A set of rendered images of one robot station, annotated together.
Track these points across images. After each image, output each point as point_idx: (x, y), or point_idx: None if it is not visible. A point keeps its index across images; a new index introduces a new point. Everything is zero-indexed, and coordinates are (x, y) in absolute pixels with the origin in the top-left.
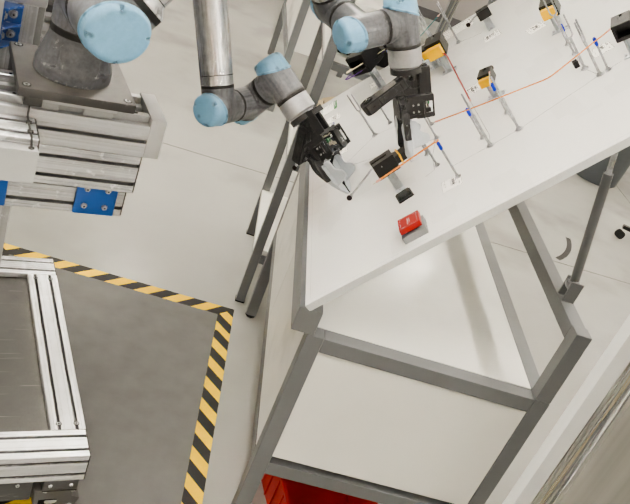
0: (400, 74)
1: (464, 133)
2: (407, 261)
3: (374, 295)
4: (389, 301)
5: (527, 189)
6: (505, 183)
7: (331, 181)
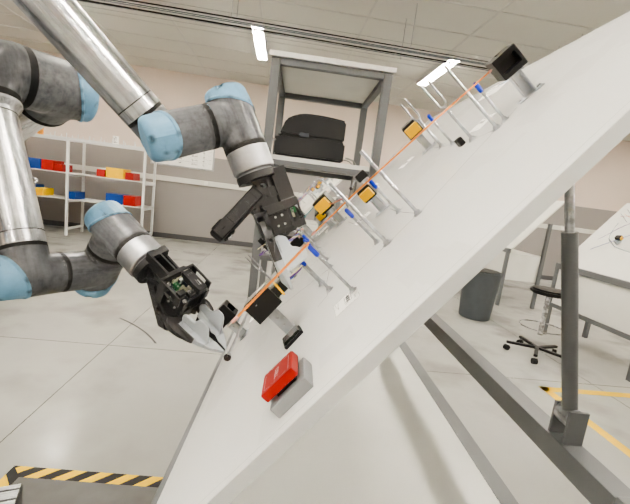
0: (246, 179)
1: (357, 249)
2: (342, 418)
3: (295, 486)
4: (317, 491)
5: (468, 258)
6: (422, 268)
7: (194, 340)
